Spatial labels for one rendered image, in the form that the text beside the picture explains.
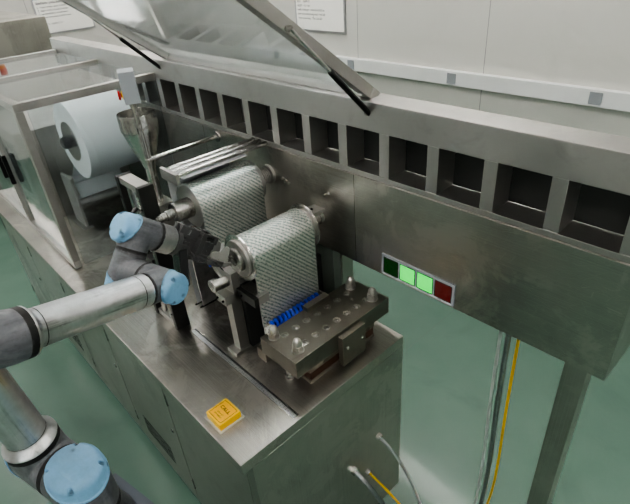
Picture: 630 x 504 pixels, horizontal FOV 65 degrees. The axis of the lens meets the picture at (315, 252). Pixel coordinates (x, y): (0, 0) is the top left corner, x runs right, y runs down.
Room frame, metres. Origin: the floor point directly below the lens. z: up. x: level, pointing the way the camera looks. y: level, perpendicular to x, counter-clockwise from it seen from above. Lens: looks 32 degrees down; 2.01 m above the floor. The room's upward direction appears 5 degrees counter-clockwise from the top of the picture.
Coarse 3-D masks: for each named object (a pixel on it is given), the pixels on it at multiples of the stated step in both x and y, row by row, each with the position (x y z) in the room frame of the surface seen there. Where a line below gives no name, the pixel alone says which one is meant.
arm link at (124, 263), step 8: (120, 248) 1.01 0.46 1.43; (112, 256) 1.02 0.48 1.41; (120, 256) 1.00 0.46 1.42; (128, 256) 1.00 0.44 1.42; (136, 256) 1.01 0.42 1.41; (144, 256) 1.02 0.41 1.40; (112, 264) 1.00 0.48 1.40; (120, 264) 0.99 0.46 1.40; (128, 264) 0.98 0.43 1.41; (136, 264) 0.98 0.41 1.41; (112, 272) 0.98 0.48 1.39; (120, 272) 0.97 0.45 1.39; (128, 272) 0.96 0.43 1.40; (112, 280) 0.97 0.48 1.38
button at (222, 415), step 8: (224, 400) 0.98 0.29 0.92; (216, 408) 0.96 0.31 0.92; (224, 408) 0.96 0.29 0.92; (232, 408) 0.95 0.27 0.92; (208, 416) 0.94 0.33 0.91; (216, 416) 0.93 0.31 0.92; (224, 416) 0.93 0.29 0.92; (232, 416) 0.93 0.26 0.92; (240, 416) 0.94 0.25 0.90; (216, 424) 0.91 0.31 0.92; (224, 424) 0.91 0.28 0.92
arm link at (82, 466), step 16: (64, 448) 0.70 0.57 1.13; (80, 448) 0.70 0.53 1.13; (96, 448) 0.70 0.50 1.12; (48, 464) 0.66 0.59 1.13; (64, 464) 0.66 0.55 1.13; (80, 464) 0.66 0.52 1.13; (96, 464) 0.66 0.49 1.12; (48, 480) 0.63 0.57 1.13; (64, 480) 0.63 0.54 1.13; (80, 480) 0.63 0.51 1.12; (96, 480) 0.64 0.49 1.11; (112, 480) 0.67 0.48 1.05; (48, 496) 0.63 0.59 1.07; (64, 496) 0.60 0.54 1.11; (80, 496) 0.61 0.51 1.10; (96, 496) 0.62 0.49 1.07; (112, 496) 0.65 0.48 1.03
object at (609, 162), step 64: (128, 64) 2.35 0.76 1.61; (192, 64) 1.96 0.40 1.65; (256, 128) 1.70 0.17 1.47; (320, 128) 1.49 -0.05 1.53; (384, 128) 1.24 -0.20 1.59; (448, 128) 1.09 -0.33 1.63; (512, 128) 0.99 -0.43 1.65; (576, 128) 0.96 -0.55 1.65; (448, 192) 1.12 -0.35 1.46; (512, 192) 1.04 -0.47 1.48; (576, 192) 0.92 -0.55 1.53
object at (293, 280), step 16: (304, 256) 1.30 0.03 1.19; (272, 272) 1.21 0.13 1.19; (288, 272) 1.25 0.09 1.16; (304, 272) 1.29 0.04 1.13; (272, 288) 1.21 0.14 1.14; (288, 288) 1.25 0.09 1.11; (304, 288) 1.29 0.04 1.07; (272, 304) 1.20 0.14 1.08; (288, 304) 1.24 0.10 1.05; (272, 320) 1.20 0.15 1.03
